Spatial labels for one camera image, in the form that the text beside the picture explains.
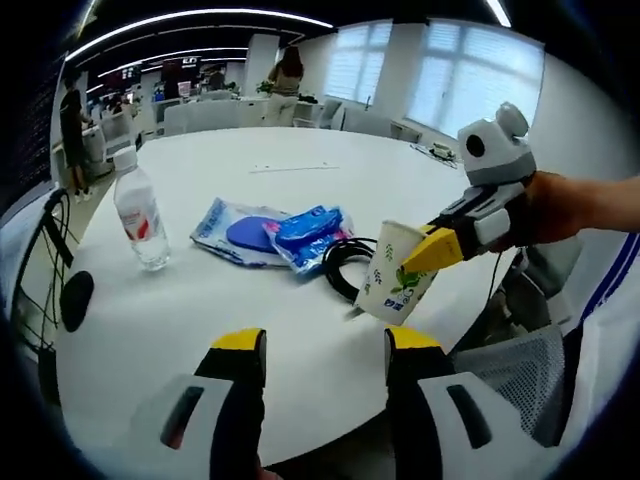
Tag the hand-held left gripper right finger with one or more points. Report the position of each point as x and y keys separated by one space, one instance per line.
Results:
x=440 y=430

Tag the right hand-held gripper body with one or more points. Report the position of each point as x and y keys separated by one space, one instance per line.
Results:
x=495 y=155

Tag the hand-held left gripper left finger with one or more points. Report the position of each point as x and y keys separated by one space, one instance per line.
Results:
x=200 y=430

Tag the white printed paper cup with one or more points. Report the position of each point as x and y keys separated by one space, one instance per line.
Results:
x=387 y=285

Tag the blue tissue pack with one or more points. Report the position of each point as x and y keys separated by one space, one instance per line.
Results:
x=310 y=237

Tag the clear bag with blue item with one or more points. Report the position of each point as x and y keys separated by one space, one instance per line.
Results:
x=235 y=232

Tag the clear plastic water bottle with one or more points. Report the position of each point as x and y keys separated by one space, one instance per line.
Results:
x=140 y=215

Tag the person's right hand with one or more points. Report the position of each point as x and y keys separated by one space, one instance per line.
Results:
x=545 y=210

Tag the person's left hand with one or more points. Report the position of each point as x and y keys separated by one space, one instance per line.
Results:
x=267 y=470

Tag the window with blinds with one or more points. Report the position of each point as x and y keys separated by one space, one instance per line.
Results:
x=475 y=80
x=357 y=65

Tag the grey mesh chair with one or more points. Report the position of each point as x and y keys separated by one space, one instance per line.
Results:
x=515 y=385

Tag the white office chair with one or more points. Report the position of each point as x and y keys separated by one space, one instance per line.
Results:
x=367 y=122
x=215 y=116
x=175 y=120

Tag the ceiling light strip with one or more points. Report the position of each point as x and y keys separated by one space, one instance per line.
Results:
x=499 y=12
x=200 y=17

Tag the black computer mouse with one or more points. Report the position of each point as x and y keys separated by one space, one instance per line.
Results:
x=76 y=300

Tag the white striped jacket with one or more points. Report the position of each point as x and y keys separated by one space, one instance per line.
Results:
x=605 y=325

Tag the black laptop stand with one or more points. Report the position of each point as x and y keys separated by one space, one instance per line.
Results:
x=47 y=240

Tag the silver laptop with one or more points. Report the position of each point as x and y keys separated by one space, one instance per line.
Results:
x=40 y=130

